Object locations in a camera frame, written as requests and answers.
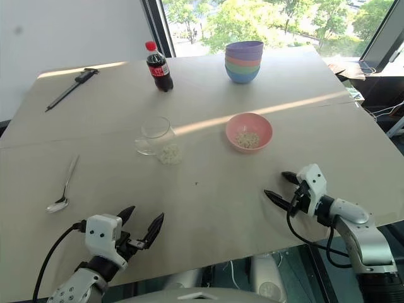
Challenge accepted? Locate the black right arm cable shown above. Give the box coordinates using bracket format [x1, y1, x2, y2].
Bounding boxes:
[286, 197, 354, 270]

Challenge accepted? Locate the brown cardboard sheet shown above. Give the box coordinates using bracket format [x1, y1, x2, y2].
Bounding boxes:
[327, 59, 377, 81]

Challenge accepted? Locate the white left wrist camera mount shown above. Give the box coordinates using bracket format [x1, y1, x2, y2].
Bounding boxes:
[85, 214, 129, 270]

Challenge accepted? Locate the green stacked bowl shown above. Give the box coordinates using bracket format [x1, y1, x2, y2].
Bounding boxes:
[224, 61, 262, 76]

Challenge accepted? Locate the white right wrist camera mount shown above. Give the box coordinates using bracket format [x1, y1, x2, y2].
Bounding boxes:
[296, 163, 328, 218]

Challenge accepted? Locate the dark window frame with handle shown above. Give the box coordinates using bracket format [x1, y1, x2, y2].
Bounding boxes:
[359, 0, 404, 75]

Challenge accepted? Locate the cola bottle red cap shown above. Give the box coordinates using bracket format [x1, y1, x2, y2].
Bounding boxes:
[145, 40, 174, 93]

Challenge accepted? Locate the clear glass cup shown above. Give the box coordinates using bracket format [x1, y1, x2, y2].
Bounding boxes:
[134, 116, 184, 166]

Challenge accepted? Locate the white loose cable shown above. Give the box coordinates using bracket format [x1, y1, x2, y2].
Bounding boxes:
[362, 102, 404, 122]

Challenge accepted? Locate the dark side cabinet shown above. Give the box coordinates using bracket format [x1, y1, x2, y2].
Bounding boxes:
[346, 68, 404, 110]

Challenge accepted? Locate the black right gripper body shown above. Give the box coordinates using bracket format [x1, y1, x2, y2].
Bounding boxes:
[288, 179, 312, 219]

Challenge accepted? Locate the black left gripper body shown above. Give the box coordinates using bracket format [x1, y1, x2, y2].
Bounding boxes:
[116, 224, 147, 262]

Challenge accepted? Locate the blue stacked bowl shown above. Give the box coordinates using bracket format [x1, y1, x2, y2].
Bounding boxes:
[225, 67, 261, 85]

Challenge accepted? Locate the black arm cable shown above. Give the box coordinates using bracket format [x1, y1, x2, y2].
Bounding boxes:
[32, 222, 88, 303]
[286, 197, 354, 270]

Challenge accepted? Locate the black digital caliper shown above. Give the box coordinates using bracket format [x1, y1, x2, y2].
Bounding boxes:
[44, 67, 100, 113]

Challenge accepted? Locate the pink stacked bowl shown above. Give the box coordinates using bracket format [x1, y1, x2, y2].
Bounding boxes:
[224, 56, 263, 67]

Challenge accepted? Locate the metal spoon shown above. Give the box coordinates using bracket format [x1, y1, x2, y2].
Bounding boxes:
[45, 154, 81, 213]

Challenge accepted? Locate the large pink bowl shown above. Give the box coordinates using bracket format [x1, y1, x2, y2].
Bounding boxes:
[225, 112, 273, 154]

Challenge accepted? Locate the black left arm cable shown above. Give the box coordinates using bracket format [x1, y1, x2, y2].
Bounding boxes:
[32, 222, 88, 303]

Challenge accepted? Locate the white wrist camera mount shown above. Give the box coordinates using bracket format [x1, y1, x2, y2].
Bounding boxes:
[296, 163, 328, 218]
[85, 214, 129, 270]

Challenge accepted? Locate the dark slanted window post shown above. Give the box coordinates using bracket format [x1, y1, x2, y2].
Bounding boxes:
[141, 0, 176, 59]

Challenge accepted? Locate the white rounded robot leg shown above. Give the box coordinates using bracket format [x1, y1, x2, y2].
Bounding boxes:
[251, 254, 288, 303]

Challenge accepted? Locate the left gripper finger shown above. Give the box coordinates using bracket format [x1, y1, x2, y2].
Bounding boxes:
[116, 205, 136, 226]
[142, 212, 165, 251]

